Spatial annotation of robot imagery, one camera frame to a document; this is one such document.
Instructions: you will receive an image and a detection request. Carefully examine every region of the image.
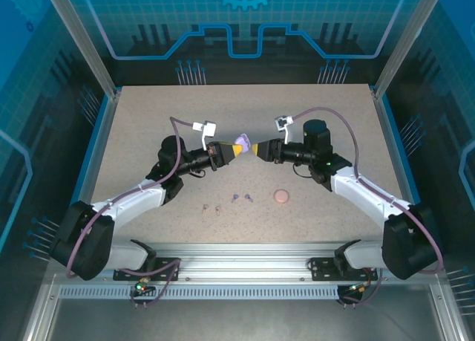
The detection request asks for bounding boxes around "steel shelf panel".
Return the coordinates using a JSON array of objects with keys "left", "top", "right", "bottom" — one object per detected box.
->
[{"left": 46, "top": 298, "right": 448, "bottom": 341}]

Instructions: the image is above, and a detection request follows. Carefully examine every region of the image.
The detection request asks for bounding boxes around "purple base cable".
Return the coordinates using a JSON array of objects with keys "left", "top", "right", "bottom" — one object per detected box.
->
[
  {"left": 338, "top": 268, "right": 383, "bottom": 309},
  {"left": 120, "top": 257, "right": 183, "bottom": 309}
]

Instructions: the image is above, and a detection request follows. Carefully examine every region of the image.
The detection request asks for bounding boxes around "slotted metal cable duct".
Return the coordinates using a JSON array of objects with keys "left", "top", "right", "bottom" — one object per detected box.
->
[{"left": 59, "top": 285, "right": 341, "bottom": 301}]

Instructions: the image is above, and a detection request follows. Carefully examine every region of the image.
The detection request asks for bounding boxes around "aluminium table side rail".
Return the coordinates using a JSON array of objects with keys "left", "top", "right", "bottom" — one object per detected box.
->
[
  {"left": 76, "top": 89, "right": 122, "bottom": 208},
  {"left": 372, "top": 89, "right": 420, "bottom": 208}
]

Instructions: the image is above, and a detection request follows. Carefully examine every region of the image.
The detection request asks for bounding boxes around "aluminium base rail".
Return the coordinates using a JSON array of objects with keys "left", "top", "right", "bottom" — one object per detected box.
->
[{"left": 53, "top": 240, "right": 446, "bottom": 285}]

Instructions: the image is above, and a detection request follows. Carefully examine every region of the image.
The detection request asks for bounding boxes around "tall aluminium frame post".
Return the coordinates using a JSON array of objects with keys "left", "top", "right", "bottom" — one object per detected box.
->
[
  {"left": 40, "top": 0, "right": 122, "bottom": 99},
  {"left": 372, "top": 0, "right": 448, "bottom": 99}
]

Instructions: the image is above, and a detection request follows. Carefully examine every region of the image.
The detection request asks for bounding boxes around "short aluminium frame post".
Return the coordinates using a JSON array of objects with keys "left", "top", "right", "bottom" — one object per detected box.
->
[
  {"left": 430, "top": 277, "right": 467, "bottom": 341},
  {"left": 20, "top": 276, "right": 61, "bottom": 341}
]

